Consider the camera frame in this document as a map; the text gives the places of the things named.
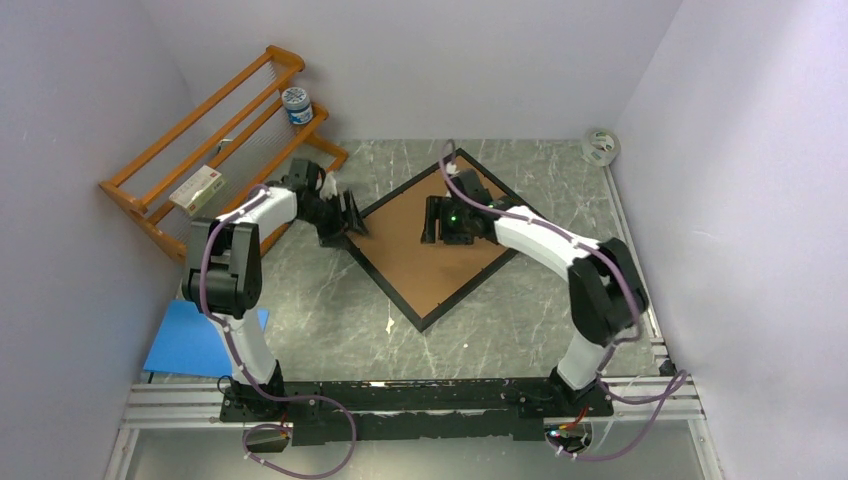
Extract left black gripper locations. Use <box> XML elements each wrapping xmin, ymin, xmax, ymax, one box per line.
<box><xmin>300</xmin><ymin>190</ymin><xmax>371</xmax><ymax>250</ymax></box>

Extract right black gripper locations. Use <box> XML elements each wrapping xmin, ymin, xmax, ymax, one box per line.
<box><xmin>422</xmin><ymin>195</ymin><xmax>475</xmax><ymax>245</ymax></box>

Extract black picture frame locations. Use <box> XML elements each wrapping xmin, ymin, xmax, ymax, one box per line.
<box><xmin>344</xmin><ymin>148</ymin><xmax>538</xmax><ymax>334</ymax></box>

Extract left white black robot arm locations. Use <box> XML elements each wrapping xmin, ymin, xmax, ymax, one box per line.
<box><xmin>181</xmin><ymin>159</ymin><xmax>368</xmax><ymax>420</ymax></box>

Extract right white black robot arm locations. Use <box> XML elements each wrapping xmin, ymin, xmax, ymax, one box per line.
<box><xmin>421</xmin><ymin>169</ymin><xmax>649</xmax><ymax>415</ymax></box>

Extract orange wooden rack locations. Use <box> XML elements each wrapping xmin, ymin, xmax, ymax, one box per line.
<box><xmin>99</xmin><ymin>45</ymin><xmax>349</xmax><ymax>265</ymax></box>

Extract blue white jar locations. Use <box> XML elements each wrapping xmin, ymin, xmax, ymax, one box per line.
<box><xmin>281</xmin><ymin>86</ymin><xmax>314</xmax><ymax>126</ymax></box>

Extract white red small box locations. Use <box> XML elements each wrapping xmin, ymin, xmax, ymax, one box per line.
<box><xmin>169</xmin><ymin>165</ymin><xmax>226</xmax><ymax>216</ymax></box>

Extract clear tape roll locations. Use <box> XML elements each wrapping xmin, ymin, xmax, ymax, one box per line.
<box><xmin>581</xmin><ymin>127</ymin><xmax>622</xmax><ymax>168</ymax></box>

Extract blue paper sheet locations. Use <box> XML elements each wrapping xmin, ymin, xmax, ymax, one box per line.
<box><xmin>143</xmin><ymin>300</ymin><xmax>233</xmax><ymax>378</ymax></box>

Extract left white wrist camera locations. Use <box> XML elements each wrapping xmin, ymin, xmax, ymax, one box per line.
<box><xmin>319</xmin><ymin>172</ymin><xmax>338</xmax><ymax>200</ymax></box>

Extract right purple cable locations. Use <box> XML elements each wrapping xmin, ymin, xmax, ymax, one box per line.
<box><xmin>440</xmin><ymin>139</ymin><xmax>690</xmax><ymax>464</ymax></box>

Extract purple cable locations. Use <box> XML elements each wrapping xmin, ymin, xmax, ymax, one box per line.
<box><xmin>440</xmin><ymin>139</ymin><xmax>690</xmax><ymax>464</ymax></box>
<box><xmin>198</xmin><ymin>185</ymin><xmax>359</xmax><ymax>480</ymax></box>

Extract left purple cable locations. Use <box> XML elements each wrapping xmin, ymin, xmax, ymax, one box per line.
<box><xmin>198</xmin><ymin>185</ymin><xmax>359</xmax><ymax>480</ymax></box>

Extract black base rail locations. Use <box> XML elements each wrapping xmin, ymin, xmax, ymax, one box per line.
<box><xmin>218</xmin><ymin>377</ymin><xmax>614</xmax><ymax>446</ymax></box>

